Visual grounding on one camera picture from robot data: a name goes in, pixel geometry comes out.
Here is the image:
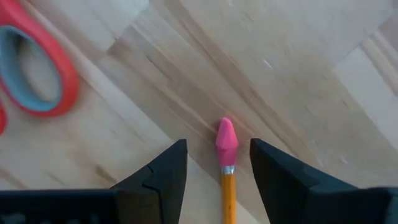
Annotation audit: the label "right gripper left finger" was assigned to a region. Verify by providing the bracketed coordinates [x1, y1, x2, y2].
[0, 139, 188, 224]

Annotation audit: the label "red handled scissors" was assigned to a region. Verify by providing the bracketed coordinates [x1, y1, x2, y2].
[0, 0, 80, 136]

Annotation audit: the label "yellow pencil pink eraser cap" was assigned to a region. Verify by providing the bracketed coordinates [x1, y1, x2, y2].
[215, 116, 239, 224]

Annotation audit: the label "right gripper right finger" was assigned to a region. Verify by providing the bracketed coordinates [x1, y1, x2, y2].
[249, 138, 398, 224]

